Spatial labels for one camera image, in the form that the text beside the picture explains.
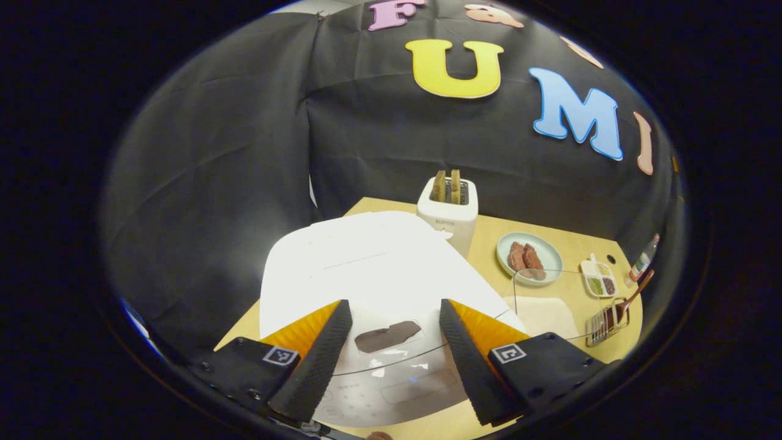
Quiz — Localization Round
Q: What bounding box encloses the pale green plate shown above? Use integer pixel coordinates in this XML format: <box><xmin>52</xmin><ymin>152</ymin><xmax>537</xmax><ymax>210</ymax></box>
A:
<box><xmin>496</xmin><ymin>232</ymin><xmax>563</xmax><ymax>287</ymax></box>

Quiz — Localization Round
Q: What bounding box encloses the white rice cooker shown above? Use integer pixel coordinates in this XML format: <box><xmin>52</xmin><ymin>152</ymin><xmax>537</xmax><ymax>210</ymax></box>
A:
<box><xmin>260</xmin><ymin>211</ymin><xmax>526</xmax><ymax>428</ymax></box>

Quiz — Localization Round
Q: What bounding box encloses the clear plastic water bottle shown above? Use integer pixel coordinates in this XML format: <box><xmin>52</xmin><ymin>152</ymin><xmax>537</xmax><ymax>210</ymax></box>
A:
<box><xmin>629</xmin><ymin>234</ymin><xmax>660</xmax><ymax>282</ymax></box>

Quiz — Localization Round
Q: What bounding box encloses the black backdrop cloth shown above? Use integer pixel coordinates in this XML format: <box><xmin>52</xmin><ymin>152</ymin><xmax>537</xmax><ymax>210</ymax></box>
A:
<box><xmin>101</xmin><ymin>0</ymin><xmax>685</xmax><ymax>361</ymax></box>

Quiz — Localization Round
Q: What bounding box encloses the white divided bean dish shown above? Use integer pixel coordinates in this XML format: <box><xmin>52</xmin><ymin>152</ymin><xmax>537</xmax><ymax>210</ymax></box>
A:
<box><xmin>580</xmin><ymin>254</ymin><xmax>618</xmax><ymax>298</ymax></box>

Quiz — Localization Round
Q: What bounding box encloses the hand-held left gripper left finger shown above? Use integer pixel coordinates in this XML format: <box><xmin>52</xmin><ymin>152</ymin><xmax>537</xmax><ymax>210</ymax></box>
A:
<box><xmin>189</xmin><ymin>299</ymin><xmax>354</xmax><ymax>425</ymax></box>

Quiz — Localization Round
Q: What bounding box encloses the cream cutting board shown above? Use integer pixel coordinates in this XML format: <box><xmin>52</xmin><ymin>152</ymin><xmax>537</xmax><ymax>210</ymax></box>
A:
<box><xmin>504</xmin><ymin>296</ymin><xmax>580</xmax><ymax>340</ymax></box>

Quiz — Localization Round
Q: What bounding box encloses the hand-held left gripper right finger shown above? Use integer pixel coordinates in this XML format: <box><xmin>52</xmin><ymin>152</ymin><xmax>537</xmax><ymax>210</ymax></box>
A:
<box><xmin>439</xmin><ymin>298</ymin><xmax>608</xmax><ymax>427</ymax></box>

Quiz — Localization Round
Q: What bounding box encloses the dark wooden spoon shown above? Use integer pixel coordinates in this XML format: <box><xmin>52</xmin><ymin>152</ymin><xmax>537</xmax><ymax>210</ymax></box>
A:
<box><xmin>605</xmin><ymin>270</ymin><xmax>656</xmax><ymax>328</ymax></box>

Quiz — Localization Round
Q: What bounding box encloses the white toaster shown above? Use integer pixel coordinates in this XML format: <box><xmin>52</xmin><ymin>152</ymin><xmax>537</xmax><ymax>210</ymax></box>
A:
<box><xmin>417</xmin><ymin>177</ymin><xmax>478</xmax><ymax>257</ymax></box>

